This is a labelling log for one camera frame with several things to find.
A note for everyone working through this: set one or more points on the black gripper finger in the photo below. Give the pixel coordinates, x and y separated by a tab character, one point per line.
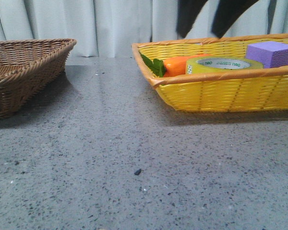
188	10
228	11

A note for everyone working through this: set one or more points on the yellow tape roll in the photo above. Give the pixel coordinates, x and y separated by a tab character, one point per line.
212	64

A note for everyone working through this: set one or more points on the orange toy carrot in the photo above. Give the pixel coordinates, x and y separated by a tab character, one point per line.
169	67

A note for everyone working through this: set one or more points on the purple foam block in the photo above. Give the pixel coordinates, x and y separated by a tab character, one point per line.
271	54

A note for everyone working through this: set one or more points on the white curtain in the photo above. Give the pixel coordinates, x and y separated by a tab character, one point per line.
107	28

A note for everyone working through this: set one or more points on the yellow wicker basket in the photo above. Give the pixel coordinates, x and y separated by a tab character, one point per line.
239	91

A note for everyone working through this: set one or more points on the brown wicker basket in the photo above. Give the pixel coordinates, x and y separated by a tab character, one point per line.
27	66

